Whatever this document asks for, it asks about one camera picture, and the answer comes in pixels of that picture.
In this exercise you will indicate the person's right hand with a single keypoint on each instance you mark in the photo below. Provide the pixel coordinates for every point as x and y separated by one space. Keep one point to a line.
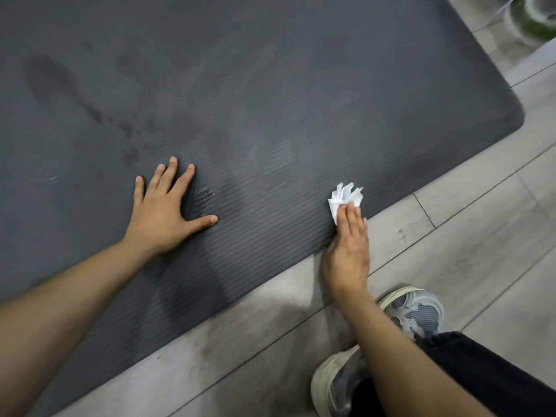
347 260

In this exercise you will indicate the person's left hand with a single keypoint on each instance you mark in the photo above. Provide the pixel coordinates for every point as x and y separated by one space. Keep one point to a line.
158 221

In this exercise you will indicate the white wipe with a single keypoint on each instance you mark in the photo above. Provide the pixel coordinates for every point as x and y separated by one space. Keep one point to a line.
341 195

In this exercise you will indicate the dark grey yoga mat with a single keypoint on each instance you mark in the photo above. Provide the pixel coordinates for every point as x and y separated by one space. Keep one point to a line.
304 82

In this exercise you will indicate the white wipe tub green spout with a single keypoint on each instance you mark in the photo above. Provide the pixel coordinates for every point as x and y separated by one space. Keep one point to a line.
534 21

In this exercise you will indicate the person's right forearm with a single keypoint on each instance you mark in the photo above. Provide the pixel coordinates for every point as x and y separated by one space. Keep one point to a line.
399 364

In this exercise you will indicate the person's left forearm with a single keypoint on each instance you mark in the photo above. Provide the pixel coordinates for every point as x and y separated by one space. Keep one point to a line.
56 308

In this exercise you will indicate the person's left shoe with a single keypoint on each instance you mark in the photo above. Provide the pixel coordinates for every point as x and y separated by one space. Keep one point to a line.
334 382

